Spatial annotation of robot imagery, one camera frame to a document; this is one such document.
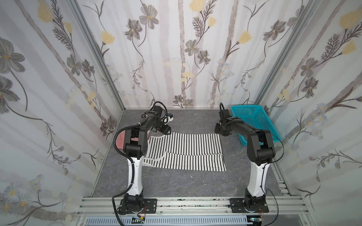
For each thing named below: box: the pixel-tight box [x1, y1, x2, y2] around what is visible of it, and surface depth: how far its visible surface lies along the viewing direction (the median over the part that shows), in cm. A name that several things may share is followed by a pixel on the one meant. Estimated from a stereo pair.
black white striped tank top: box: [142, 132, 227, 172], surface depth 97 cm
